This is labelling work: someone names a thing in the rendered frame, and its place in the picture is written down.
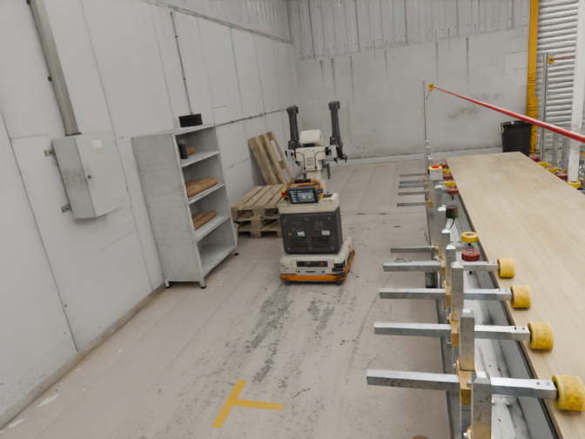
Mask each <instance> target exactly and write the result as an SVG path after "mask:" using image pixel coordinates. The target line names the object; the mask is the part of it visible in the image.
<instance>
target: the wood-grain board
mask: <svg viewBox="0 0 585 439"><path fill-rule="evenodd" d="M445 161H446V163H447V166H448V169H450V173H451V174H452V175H453V181H455V186H456V188H458V189H459V195H460V197H461V201H462V203H463V205H464V207H465V210H466V212H467V216H468V217H469V220H470V222H471V225H472V227H473V229H474V232H475V233H477V234H478V241H479V244H480V246H481V250H482V252H483V254H484V256H485V259H486V261H497V259H498V258H513V259H514V265H515V274H514V277H499V275H498V272H491V274H492V275H493V278H494V281H495V284H496V286H497V288H498V289H510V286H511V285H528V286H529V288H530V292H531V298H532V302H531V307H512V305H511V302H510V301H503V303H504V305H505V308H506V309H507V312H508V315H509V318H510V320H511V322H512V324H513V326H516V327H526V326H527V325H528V323H529V322H548V323H549V324H550V325H551V327H552V329H553V333H554V347H553V349H551V350H546V349H532V348H531V347H530V346H529V344H528V341H519V342H520V344H521V347H522V349H523V352H524V354H525V356H526V358H527V361H528V364H529V367H530V368H531V371H532V373H533V376H534V378H535V379H536V380H549V381H551V380H552V376H553V375H572V376H579V377H580V378H581V379H582V382H583V384H584V387H585V195H584V194H583V193H581V192H579V191H578V190H576V189H575V188H573V187H572V186H571V185H569V184H568V183H566V182H565V181H563V180H562V179H560V178H558V177H557V176H555V175H554V174H553V173H551V172H550V171H548V170H547V169H545V168H544V167H542V166H541V165H539V164H537V163H536V162H534V161H533V160H532V159H530V158H529V157H527V156H526V155H524V154H523V153H521V152H504V153H493V154H482V155H471V156H460V157H448V158H445ZM543 401H544V402H545V405H546V407H547V410H548V412H549V415H550V417H551V420H552V422H553V424H554V426H555V430H556V432H557V435H558V436H559V439H585V410H584V411H576V410H566V409H558V408H557V407H556V406H555V402H554V400H553V399H543Z"/></svg>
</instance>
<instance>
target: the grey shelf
mask: <svg viewBox="0 0 585 439"><path fill-rule="evenodd" d="M212 127H213V128H212ZM178 129H179V130H178ZM171 130H175V131H171ZM166 131H168V132H163V131H161V132H154V133H149V134H145V135H140V136H136V137H131V141H132V144H133V148H134V152H135V156H136V160H137V163H138V170H139V174H140V178H141V181H142V186H143V189H144V193H145V200H146V204H147V207H148V211H149V214H150V219H151V225H152V229H153V233H154V237H155V241H156V244H157V249H158V255H159V258H160V263H161V267H162V270H163V274H164V278H165V284H166V288H170V287H171V285H169V282H168V281H200V286H201V289H205V288H206V284H205V278H204V277H205V276H206V275H207V274H208V273H209V272H210V271H211V270H212V269H213V268H214V267H215V266H217V265H218V263H219V262H220V261H222V260H223V259H224V258H225V257H226V256H227V255H228V254H229V253H230V252H231V251H232V250H233V249H234V248H235V255H239V252H238V247H237V242H236V237H235V232H234V227H233V222H232V213H231V208H230V202H229V198H228V192H227V187H226V182H225V173H224V168H223V163H222V158H221V153H220V148H219V139H218V134H217V128H216V124H215V123H213V124H206V125H197V126H191V127H183V128H181V127H179V128H174V129H170V130H166ZM213 131H214V133H213ZM214 136H215V138H214ZM179 139H184V141H185V140H186V141H185V147H190V146H193V147H194V148H195V150H196V151H195V153H194V154H192V155H189V156H188V159H180V158H179V155H178V150H179V145H178V140H179ZM215 141H216V143H215ZM186 144H187V145H186ZM216 146H217V147H216ZM172 153H173V154H172ZM175 156H176V157H175ZM218 156H219V157H218ZM173 157H174V158H173ZM191 166H192V167H191ZM219 166H220V167H219ZM186 167H187V168H186ZM220 170H221V171H220ZM192 175H193V176H192ZM221 175H222V177H221ZM208 177H212V178H216V179H217V180H218V183H217V185H215V186H212V187H210V188H208V189H206V190H204V191H203V192H200V193H198V194H196V195H195V196H193V197H191V198H189V199H188V197H187V192H186V188H185V182H186V181H189V180H191V179H194V180H196V179H206V178H208ZM222 180H223V182H222ZM179 186H180V187H179ZM180 190H181V192H180ZM182 190H183V191H182ZM224 190H225V191H224ZM181 194H182V195H181ZM225 200H226V201H225ZM227 201H228V202H227ZM226 204H227V205H226ZM227 209H228V211H227ZM199 210H200V211H203V212H204V213H209V212H210V211H212V210H213V211H215V212H216V216H215V217H213V218H212V219H210V220H209V221H207V222H206V223H205V224H204V225H202V226H201V227H200V228H198V229H197V230H196V231H194V226H193V222H192V215H193V214H194V213H197V212H199ZM186 219H187V220H186ZM229 219H230V220H229ZM189 222H190V223H189ZM187 223H188V225H187ZM230 224H231V225H230ZM188 227H189V229H188ZM190 228H191V229H190ZM231 229H232V230H231ZM232 239H233V240H232ZM205 241H206V242H205ZM233 243H234V244H233ZM202 245H203V246H202ZM236 251H237V252H236ZM202 285H203V286H202Z"/></svg>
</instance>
